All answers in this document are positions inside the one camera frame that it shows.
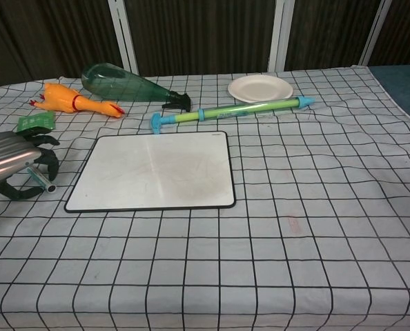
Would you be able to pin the green plastic spray bottle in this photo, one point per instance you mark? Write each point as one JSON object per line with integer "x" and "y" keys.
{"x": 122, "y": 84}

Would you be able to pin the green blue water squirter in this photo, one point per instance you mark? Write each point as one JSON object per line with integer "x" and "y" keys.
{"x": 232, "y": 111}

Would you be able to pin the blue table surface cover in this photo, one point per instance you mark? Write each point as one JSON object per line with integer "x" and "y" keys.
{"x": 401, "y": 86}

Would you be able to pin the white paper plate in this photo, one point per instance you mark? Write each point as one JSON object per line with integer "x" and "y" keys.
{"x": 260, "y": 88}

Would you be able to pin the orange rubber chicken toy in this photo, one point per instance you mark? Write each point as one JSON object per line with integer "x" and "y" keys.
{"x": 65, "y": 99}

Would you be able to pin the white black grid tablecloth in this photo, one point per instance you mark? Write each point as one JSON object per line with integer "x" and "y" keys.
{"x": 260, "y": 224}

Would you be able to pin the white metal slotted post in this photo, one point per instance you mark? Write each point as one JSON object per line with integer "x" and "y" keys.
{"x": 280, "y": 34}
{"x": 374, "y": 32}
{"x": 125, "y": 34}

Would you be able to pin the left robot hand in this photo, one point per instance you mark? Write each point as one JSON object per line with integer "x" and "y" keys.
{"x": 5, "y": 155}

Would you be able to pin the white dry-erase board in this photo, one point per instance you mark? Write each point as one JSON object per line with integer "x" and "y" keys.
{"x": 153, "y": 172}

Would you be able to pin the teal whiteboard marker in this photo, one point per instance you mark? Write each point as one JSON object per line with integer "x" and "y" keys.
{"x": 42, "y": 178}

